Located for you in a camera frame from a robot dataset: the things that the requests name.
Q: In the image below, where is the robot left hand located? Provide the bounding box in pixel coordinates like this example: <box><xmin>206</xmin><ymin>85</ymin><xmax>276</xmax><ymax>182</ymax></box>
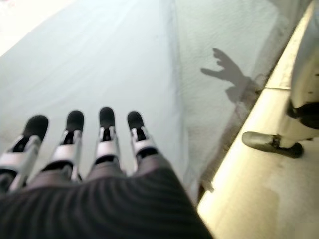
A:
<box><xmin>0</xmin><ymin>106</ymin><xmax>215</xmax><ymax>239</ymax></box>

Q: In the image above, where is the dark robot left foot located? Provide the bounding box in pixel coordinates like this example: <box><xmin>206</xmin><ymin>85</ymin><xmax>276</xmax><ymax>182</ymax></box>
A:
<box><xmin>241</xmin><ymin>131</ymin><xmax>304</xmax><ymax>159</ymax></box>

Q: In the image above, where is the silver robot left leg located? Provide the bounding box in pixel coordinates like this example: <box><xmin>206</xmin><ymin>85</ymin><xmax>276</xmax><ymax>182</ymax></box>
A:
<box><xmin>286</xmin><ymin>0</ymin><xmax>319</xmax><ymax>140</ymax></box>

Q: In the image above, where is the white duvet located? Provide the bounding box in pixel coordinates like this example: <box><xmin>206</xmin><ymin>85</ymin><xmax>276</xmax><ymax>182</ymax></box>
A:
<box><xmin>0</xmin><ymin>0</ymin><xmax>185</xmax><ymax>180</ymax></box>

